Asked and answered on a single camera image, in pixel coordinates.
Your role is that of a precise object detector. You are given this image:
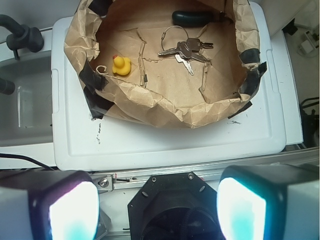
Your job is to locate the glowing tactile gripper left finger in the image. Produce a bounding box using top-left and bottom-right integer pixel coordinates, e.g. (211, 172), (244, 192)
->
(0, 170), (100, 240)

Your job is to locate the black octagonal mount plate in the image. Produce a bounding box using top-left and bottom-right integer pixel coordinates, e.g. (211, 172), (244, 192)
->
(127, 173), (224, 240)

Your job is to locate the crumpled brown paper bag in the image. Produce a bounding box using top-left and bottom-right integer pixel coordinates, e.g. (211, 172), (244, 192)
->
(64, 0), (267, 129)

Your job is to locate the dark green oblong object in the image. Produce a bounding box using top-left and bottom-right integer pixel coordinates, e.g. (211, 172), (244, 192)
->
(171, 10), (214, 27)

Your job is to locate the white power adapter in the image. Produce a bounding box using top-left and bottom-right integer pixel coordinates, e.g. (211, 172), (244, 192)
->
(299, 30), (320, 55)

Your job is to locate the silver key bunch with ring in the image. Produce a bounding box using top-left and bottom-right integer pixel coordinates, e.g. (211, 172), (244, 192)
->
(158, 25), (214, 76)

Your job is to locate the black cable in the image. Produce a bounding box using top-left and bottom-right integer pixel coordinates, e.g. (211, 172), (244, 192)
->
(0, 153), (60, 172)

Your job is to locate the clear plastic bin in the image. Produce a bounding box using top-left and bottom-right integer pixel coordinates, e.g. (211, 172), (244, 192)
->
(0, 51), (53, 147)

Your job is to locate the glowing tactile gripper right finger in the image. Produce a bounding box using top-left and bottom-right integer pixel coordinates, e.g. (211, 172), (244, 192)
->
(216, 164), (320, 240)

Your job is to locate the yellow rubber duck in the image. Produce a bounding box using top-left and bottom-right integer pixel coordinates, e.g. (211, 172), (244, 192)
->
(112, 54), (131, 76)

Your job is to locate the white plastic lid board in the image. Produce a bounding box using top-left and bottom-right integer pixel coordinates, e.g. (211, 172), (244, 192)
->
(51, 2), (287, 171)

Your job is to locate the aluminium extrusion rail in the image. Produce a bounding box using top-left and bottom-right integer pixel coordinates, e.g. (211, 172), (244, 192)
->
(90, 146), (320, 194)

